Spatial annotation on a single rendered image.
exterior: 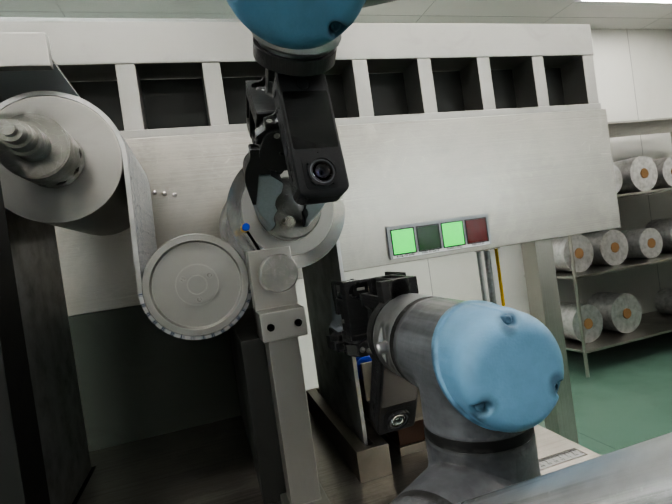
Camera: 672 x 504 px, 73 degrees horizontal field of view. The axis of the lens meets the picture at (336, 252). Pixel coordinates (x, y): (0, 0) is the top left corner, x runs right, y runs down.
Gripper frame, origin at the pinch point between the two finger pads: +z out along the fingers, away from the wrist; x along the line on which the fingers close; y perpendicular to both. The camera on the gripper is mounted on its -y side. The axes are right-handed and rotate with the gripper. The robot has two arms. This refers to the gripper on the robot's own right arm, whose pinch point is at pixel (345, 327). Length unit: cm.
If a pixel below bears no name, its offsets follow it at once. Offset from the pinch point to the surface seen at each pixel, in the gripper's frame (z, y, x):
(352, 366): -1.6, -5.0, 0.3
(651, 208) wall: 263, 2, -390
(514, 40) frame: 30, 53, -60
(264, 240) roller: -3.5, 12.9, 9.5
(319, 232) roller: -3.6, 12.9, 2.6
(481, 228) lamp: 29, 10, -43
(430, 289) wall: 263, -35, -151
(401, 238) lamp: 29.3, 10.5, -23.5
